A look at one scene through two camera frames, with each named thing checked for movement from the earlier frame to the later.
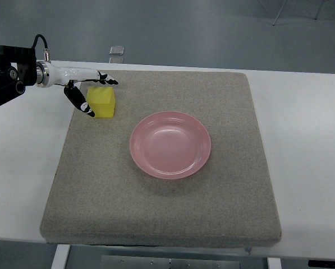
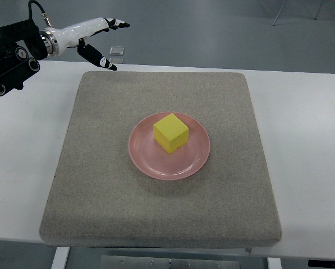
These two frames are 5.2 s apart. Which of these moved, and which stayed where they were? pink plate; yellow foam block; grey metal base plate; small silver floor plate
Moved: yellow foam block
Stayed: small silver floor plate; grey metal base plate; pink plate
